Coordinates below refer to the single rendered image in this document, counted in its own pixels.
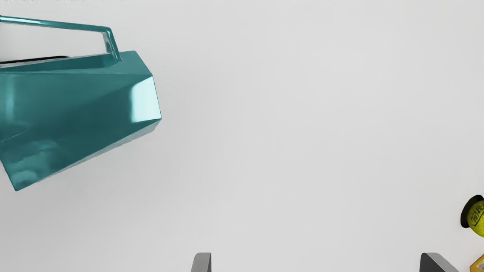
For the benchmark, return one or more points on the yellow tennis ball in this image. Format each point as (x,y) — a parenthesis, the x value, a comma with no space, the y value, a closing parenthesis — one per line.
(477,218)

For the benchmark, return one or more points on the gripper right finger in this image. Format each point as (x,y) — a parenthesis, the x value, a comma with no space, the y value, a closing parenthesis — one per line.
(435,263)

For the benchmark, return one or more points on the yellow wooden block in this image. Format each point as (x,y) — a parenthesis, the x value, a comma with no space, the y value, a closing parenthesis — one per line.
(479,265)

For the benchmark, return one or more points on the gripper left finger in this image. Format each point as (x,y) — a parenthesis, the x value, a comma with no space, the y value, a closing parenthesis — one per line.
(201,263)

